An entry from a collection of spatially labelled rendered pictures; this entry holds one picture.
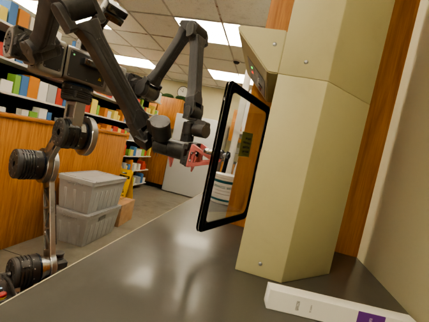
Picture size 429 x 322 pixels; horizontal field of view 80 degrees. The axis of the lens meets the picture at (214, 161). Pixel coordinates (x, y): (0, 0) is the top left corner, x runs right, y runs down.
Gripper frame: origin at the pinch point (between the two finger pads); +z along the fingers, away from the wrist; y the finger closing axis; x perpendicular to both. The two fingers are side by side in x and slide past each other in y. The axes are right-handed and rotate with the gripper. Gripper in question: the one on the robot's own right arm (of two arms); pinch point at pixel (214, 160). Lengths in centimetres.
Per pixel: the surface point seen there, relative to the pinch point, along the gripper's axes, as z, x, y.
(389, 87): 49, -38, 21
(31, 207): -173, 101, 121
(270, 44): 8.2, -30.9, -14.8
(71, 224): -141, 113, 137
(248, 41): 2.8, -30.7, -14.3
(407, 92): 55, -37, 22
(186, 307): 7.3, 21.5, -36.8
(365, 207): 53, 4, 19
